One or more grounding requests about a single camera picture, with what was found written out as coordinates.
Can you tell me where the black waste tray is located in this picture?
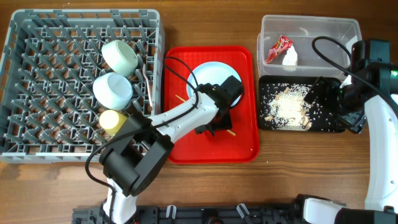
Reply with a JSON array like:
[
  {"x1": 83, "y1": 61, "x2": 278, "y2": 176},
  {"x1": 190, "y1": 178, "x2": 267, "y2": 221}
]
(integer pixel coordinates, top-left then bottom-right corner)
[{"x1": 259, "y1": 75, "x2": 344, "y2": 133}]

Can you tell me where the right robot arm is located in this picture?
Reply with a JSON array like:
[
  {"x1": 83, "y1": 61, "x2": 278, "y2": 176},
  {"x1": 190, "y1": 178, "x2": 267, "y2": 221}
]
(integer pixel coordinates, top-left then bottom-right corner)
[{"x1": 294, "y1": 39, "x2": 397, "y2": 223}]

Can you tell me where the red snack wrapper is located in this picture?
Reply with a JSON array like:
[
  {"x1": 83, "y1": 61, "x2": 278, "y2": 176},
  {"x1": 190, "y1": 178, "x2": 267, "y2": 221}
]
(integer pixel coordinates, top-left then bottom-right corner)
[{"x1": 265, "y1": 35, "x2": 294, "y2": 63}]

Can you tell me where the rice food waste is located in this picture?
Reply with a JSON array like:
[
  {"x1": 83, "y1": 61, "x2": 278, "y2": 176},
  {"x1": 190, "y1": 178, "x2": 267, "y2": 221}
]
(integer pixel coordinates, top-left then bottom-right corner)
[{"x1": 260, "y1": 83, "x2": 312, "y2": 131}]

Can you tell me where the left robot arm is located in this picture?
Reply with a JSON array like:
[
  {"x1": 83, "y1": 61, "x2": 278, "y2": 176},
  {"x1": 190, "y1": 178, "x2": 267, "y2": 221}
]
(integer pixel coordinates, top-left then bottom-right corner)
[{"x1": 99, "y1": 76, "x2": 244, "y2": 223}]

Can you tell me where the light blue bowl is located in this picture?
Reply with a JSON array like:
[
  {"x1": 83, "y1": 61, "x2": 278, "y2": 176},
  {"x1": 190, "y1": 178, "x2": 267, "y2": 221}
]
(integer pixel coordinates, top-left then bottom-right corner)
[{"x1": 93, "y1": 72, "x2": 133, "y2": 110}]

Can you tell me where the mint green bowl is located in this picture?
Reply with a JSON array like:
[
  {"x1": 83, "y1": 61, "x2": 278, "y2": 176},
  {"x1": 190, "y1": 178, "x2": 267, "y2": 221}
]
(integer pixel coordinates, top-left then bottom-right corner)
[{"x1": 101, "y1": 40, "x2": 138, "y2": 77}]

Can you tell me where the white plastic fork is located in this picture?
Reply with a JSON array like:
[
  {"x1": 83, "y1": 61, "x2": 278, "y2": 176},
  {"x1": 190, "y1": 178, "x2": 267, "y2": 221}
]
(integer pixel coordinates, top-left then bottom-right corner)
[{"x1": 142, "y1": 64, "x2": 154, "y2": 108}]

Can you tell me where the wooden chopstick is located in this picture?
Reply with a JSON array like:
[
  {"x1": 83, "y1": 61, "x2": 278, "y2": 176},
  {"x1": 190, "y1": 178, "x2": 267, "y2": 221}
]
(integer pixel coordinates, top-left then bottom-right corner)
[{"x1": 175, "y1": 95, "x2": 236, "y2": 136}]

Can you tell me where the grey dishwasher rack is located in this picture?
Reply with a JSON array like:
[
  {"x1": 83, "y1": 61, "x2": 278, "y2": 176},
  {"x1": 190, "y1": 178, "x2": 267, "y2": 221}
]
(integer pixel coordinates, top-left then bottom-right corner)
[{"x1": 1, "y1": 9, "x2": 165, "y2": 164}]

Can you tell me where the yellow plastic cup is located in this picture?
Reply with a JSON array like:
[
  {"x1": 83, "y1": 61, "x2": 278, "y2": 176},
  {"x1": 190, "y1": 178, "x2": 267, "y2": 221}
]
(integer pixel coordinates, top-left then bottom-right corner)
[{"x1": 99, "y1": 110, "x2": 127, "y2": 136}]

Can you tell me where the light blue round plate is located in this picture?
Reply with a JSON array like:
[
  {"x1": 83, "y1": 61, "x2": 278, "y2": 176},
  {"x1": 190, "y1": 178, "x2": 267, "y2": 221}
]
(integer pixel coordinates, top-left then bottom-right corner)
[{"x1": 187, "y1": 62, "x2": 241, "y2": 88}]

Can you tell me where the red plastic tray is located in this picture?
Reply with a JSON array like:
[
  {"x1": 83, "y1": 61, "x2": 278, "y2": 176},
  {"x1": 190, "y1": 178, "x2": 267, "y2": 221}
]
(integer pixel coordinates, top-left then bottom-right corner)
[{"x1": 163, "y1": 46, "x2": 259, "y2": 164}]

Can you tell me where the crumpled white tissue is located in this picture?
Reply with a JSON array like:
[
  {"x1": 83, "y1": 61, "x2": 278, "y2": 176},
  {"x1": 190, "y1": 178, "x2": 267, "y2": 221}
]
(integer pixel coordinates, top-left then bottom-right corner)
[{"x1": 282, "y1": 45, "x2": 298, "y2": 72}]

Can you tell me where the clear plastic bin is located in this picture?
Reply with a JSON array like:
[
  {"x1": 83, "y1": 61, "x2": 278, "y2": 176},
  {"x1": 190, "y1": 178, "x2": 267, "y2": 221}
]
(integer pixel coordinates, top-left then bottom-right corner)
[{"x1": 257, "y1": 14, "x2": 362, "y2": 81}]

